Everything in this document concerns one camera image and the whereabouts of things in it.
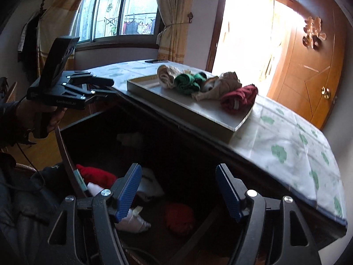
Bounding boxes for white folded cloth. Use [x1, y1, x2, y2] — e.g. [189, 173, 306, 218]
[136, 168, 165, 202]

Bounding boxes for window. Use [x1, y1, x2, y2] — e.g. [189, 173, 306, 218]
[74, 0, 163, 51]

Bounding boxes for bright red garment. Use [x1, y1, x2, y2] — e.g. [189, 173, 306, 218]
[76, 164, 118, 191]

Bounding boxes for person's left hand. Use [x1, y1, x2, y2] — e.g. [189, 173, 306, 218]
[17, 99, 67, 136]

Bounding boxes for beige curtain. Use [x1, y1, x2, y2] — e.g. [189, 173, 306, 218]
[37, 0, 91, 75]
[153, 0, 197, 64]

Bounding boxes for dark red garment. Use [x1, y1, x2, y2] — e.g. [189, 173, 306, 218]
[165, 203, 196, 236]

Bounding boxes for dark jacket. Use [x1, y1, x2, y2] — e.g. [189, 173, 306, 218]
[0, 152, 80, 265]

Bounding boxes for brown door frame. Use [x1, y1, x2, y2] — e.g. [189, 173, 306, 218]
[205, 0, 301, 73]

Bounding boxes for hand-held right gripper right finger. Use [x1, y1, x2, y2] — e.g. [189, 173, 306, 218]
[215, 163, 313, 265]

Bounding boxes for green underwear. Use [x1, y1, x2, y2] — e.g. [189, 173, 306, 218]
[174, 72, 208, 95]

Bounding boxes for white green printed tablecloth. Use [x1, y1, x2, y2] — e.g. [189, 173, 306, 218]
[85, 60, 348, 224]

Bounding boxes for white garment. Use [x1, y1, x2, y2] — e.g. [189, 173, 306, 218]
[88, 182, 105, 196]

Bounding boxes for grey tray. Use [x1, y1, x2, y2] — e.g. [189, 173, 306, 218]
[127, 72, 254, 144]

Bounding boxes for person's left forearm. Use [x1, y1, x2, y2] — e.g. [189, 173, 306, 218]
[0, 99, 36, 147]

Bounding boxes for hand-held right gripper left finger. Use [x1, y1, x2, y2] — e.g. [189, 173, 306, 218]
[47, 163, 143, 265]

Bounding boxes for open dark wooden drawer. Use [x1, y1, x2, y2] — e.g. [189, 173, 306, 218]
[91, 87, 348, 254]

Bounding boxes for gold door ornament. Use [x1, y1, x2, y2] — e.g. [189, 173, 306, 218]
[302, 17, 327, 50]

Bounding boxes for pink beige underwear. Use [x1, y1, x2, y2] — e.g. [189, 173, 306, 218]
[192, 72, 242, 101]

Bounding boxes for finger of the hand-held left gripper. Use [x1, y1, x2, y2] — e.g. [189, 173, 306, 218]
[72, 73, 115, 88]
[83, 89, 119, 103]

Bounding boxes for white pink sock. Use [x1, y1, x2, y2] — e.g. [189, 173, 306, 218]
[114, 206, 152, 234]

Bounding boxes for cream underwear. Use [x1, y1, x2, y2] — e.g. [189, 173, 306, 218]
[157, 64, 182, 89]

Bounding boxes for wooden door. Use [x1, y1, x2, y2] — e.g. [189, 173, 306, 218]
[266, 0, 348, 130]

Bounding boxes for dark wooden drawer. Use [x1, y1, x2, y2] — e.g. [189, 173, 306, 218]
[55, 103, 229, 265]
[91, 87, 348, 254]

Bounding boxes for maroon underwear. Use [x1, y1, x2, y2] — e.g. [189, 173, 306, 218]
[220, 84, 259, 114]

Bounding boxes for hanging dark clothes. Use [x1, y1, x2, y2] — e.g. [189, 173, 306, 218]
[18, 0, 47, 75]

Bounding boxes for grey metal drawer bracket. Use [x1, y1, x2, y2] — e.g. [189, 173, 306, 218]
[73, 170, 88, 192]

